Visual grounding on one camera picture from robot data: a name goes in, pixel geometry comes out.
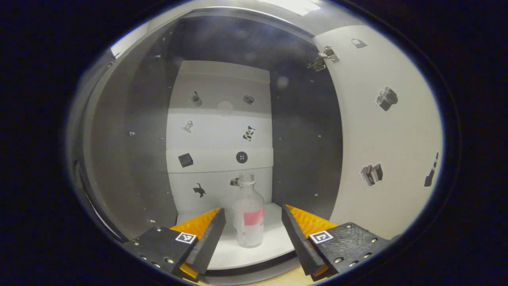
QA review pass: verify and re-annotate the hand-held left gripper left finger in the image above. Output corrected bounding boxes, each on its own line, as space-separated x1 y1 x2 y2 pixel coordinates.
121 207 227 283

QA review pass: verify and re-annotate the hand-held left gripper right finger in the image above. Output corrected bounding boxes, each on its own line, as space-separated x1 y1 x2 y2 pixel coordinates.
281 205 391 282

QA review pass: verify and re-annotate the clear plastic bottle pink label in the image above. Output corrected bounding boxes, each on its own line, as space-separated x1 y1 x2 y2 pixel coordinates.
231 174 265 249

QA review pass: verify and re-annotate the grey cabinet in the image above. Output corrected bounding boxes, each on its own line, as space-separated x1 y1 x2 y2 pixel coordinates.
67 8 344 285

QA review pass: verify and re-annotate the grey cabinet shelf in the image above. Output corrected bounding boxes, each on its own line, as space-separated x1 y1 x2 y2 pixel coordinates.
177 203 296 271

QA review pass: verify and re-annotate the metal cabinet door hinge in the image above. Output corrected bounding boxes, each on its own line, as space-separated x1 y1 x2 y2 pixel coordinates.
307 45 340 72

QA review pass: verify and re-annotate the long ceiling light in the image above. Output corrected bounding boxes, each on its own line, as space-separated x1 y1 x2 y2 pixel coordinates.
258 0 320 16

